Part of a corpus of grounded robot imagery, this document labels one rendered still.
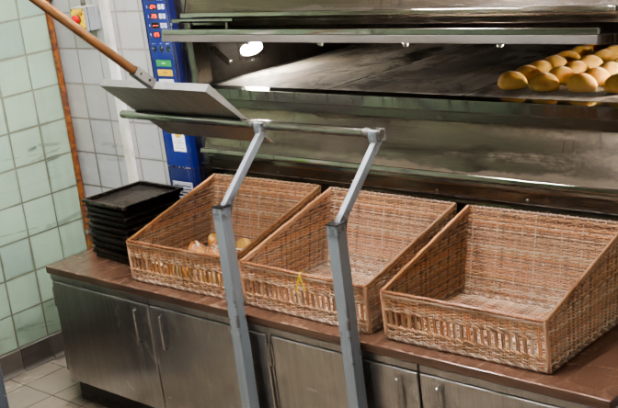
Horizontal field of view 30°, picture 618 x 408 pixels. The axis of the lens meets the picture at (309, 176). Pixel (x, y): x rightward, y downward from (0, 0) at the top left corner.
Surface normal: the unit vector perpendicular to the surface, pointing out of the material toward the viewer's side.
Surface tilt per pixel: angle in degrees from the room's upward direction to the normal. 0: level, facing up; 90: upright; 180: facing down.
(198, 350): 90
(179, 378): 90
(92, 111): 90
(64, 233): 90
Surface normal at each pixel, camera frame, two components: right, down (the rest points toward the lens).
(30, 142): 0.73, 0.08
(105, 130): -0.67, 0.26
